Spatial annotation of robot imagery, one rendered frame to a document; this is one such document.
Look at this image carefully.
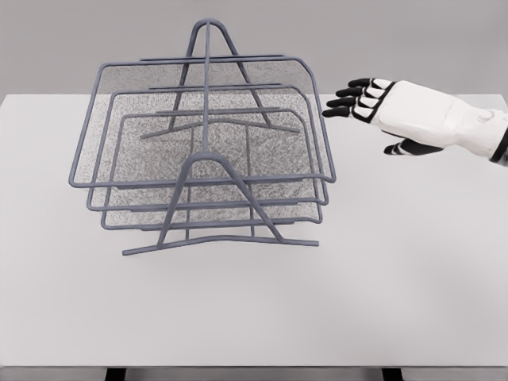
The grey mesh file tray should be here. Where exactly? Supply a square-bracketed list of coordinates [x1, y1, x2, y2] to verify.
[87, 83, 331, 212]
[100, 107, 324, 232]
[67, 55, 338, 190]

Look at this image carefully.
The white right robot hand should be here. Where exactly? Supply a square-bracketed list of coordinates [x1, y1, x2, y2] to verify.
[321, 76, 456, 157]

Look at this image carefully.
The grey wire rack frame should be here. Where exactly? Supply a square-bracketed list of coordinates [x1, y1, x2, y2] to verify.
[121, 17, 321, 257]

